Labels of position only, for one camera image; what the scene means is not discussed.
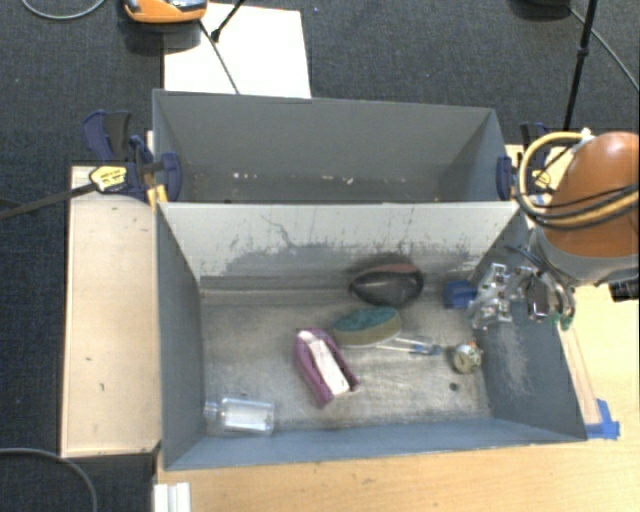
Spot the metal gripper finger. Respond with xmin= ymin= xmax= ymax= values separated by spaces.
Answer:
xmin=477 ymin=262 xmax=510 ymax=300
xmin=468 ymin=297 xmax=515 ymax=332

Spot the blue block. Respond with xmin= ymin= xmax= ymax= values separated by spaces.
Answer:
xmin=441 ymin=279 xmax=477 ymax=310

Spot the small round metal knob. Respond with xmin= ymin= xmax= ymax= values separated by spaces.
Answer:
xmin=451 ymin=342 xmax=484 ymax=375

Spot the clear thin plastic tube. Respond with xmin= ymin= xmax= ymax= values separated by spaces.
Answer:
xmin=374 ymin=335 xmax=444 ymax=358

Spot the black and red oval object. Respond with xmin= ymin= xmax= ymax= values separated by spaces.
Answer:
xmin=348 ymin=263 xmax=425 ymax=309

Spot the green oval sponge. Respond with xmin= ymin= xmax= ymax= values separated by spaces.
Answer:
xmin=331 ymin=306 xmax=403 ymax=349

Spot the grey metal bin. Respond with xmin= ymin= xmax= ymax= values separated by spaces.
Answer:
xmin=151 ymin=88 xmax=590 ymax=472

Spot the clear plastic bottle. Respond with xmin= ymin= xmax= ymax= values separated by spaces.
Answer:
xmin=203 ymin=397 xmax=277 ymax=438

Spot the pale wood board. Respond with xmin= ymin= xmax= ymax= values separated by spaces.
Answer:
xmin=59 ymin=164 xmax=164 ymax=459

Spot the black cylinder on white bracket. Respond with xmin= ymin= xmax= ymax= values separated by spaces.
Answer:
xmin=608 ymin=279 xmax=640 ymax=303

